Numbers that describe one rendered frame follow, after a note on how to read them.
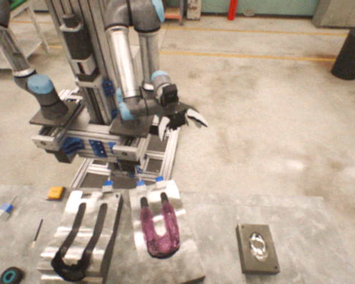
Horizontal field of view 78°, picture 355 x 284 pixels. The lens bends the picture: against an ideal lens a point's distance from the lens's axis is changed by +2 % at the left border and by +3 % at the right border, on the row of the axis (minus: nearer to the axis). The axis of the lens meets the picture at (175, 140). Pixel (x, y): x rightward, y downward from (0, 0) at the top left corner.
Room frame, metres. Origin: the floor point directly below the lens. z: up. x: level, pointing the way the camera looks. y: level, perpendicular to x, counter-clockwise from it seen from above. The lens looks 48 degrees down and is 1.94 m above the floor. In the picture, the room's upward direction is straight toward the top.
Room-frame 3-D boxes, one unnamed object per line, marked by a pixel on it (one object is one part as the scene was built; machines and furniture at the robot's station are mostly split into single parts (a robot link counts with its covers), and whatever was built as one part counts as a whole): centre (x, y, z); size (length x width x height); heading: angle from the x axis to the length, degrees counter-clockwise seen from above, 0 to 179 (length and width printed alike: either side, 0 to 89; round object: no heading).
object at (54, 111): (1.05, 0.74, 1.09); 0.15 x 0.15 x 0.10
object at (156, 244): (0.40, 0.07, 0.90); 0.26 x 0.18 x 0.08; 15
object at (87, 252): (0.34, 0.42, 0.92); 0.35 x 0.16 x 0.09; 178
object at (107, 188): (0.66, 0.38, 0.83); 0.13 x 0.05 x 0.05; 6
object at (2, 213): (0.52, 0.89, 0.83); 0.13 x 0.05 x 0.05; 165
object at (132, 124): (0.97, 0.25, 1.09); 0.15 x 0.15 x 0.10
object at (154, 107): (0.74, 0.07, 1.34); 0.11 x 0.08 x 0.11; 106
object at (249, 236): (0.31, -0.38, 0.84); 0.20 x 0.15 x 0.07; 178
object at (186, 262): (0.40, 0.07, 0.86); 0.50 x 0.26 x 0.11; 15
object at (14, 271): (0.20, 0.72, 0.82); 0.08 x 0.08 x 0.04
